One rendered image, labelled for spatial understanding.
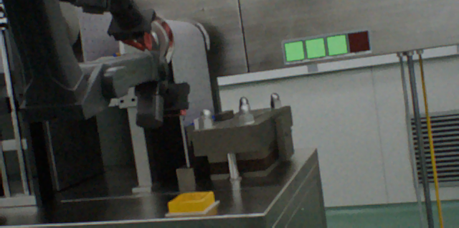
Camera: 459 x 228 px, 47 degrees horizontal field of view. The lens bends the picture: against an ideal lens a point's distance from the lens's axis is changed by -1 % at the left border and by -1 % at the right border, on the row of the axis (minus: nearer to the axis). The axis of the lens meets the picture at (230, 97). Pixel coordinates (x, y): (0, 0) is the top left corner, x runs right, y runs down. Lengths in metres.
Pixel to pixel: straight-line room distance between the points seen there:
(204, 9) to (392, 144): 2.53
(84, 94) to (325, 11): 0.98
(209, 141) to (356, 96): 2.70
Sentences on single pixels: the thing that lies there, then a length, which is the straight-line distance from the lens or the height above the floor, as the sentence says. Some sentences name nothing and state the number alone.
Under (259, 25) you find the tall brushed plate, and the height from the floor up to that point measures 1.27.
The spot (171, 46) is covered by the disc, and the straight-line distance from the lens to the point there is 1.28.
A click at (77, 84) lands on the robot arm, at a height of 1.17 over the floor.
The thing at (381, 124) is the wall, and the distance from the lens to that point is 3.87.
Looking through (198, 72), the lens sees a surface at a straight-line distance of 1.43.
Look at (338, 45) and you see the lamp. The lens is 1.50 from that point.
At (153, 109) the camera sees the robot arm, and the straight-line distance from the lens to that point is 1.09.
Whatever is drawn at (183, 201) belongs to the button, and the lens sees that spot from 1.03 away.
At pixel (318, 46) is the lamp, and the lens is 1.51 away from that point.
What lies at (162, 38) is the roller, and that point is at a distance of 1.28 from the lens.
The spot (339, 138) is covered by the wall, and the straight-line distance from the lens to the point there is 3.91.
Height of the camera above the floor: 1.16
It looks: 3 degrees down
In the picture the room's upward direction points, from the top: 8 degrees counter-clockwise
